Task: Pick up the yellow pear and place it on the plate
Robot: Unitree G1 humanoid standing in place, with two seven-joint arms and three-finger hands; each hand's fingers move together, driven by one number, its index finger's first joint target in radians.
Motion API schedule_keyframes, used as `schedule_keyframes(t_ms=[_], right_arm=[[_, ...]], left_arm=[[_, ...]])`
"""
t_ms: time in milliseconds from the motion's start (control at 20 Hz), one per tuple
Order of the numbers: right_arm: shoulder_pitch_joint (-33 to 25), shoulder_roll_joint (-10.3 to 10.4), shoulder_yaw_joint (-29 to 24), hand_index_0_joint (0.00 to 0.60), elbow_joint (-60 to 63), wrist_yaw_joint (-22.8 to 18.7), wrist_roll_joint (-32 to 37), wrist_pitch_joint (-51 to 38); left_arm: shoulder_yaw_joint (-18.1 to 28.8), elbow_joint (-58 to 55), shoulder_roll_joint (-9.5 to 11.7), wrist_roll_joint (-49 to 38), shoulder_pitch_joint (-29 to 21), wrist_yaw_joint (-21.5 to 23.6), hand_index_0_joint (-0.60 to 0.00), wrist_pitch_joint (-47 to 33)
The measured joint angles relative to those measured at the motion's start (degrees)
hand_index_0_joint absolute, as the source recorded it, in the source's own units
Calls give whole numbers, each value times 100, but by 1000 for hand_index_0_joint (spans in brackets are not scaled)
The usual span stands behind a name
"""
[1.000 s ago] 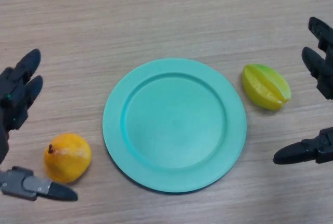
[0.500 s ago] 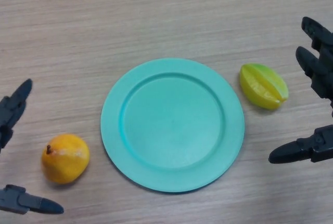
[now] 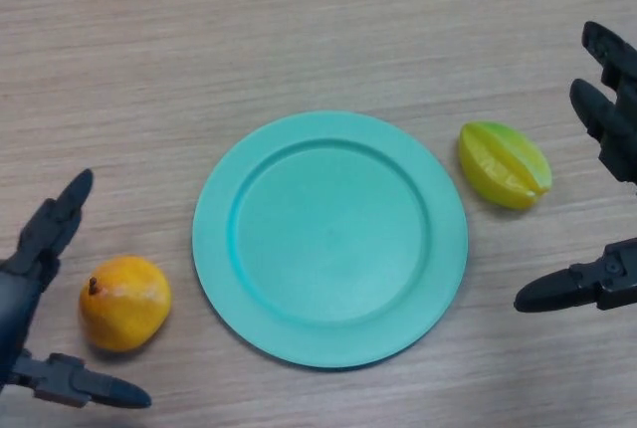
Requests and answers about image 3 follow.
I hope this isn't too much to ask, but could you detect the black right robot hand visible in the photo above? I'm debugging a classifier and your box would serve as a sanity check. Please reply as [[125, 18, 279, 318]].
[[513, 21, 637, 314]]

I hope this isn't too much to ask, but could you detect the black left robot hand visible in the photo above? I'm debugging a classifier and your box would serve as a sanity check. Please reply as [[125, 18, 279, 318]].
[[0, 167, 153, 409]]

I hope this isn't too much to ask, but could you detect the yellow orange pear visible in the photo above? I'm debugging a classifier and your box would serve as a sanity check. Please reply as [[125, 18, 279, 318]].
[[78, 255, 173, 353]]

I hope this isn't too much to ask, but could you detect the green round plate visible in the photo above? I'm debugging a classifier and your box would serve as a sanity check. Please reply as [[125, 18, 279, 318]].
[[192, 109, 469, 372]]

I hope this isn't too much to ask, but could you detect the yellow green starfruit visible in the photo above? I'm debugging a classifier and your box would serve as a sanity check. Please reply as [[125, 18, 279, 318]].
[[457, 120, 552, 211]]

